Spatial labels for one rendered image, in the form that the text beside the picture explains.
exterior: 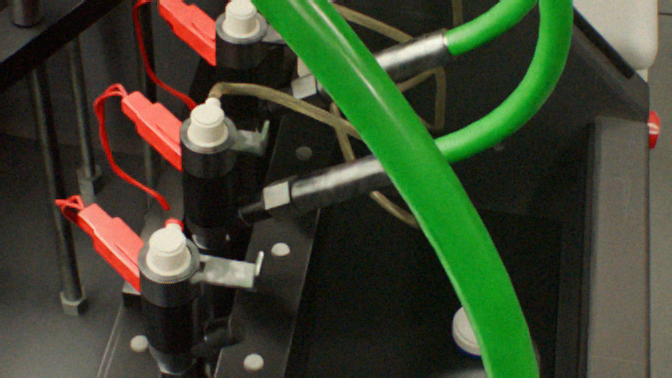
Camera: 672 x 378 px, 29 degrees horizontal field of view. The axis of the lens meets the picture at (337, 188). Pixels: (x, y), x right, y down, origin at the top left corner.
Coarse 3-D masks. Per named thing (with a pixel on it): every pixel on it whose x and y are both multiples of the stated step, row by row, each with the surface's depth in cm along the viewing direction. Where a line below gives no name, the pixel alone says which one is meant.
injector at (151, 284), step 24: (144, 264) 58; (192, 264) 58; (144, 288) 58; (168, 288) 57; (192, 288) 58; (144, 312) 60; (168, 312) 59; (192, 312) 60; (168, 336) 60; (192, 336) 61; (216, 336) 61; (240, 336) 61; (168, 360) 62; (192, 360) 64
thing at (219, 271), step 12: (216, 264) 58; (228, 264) 58; (240, 264) 58; (252, 264) 58; (192, 276) 58; (204, 276) 58; (216, 276) 58; (228, 276) 58; (240, 276) 58; (252, 276) 58; (240, 288) 58
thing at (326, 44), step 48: (288, 0) 29; (336, 48) 30; (336, 96) 30; (384, 96) 30; (384, 144) 30; (432, 144) 31; (432, 192) 31; (432, 240) 32; (480, 240) 32; (480, 288) 32; (480, 336) 33; (528, 336) 33
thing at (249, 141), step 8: (264, 128) 62; (240, 136) 63; (248, 136) 63; (256, 136) 63; (264, 136) 62; (240, 144) 63; (248, 144) 63; (256, 144) 63; (264, 144) 62; (232, 152) 63; (240, 152) 63; (248, 152) 63; (256, 152) 63; (264, 152) 63
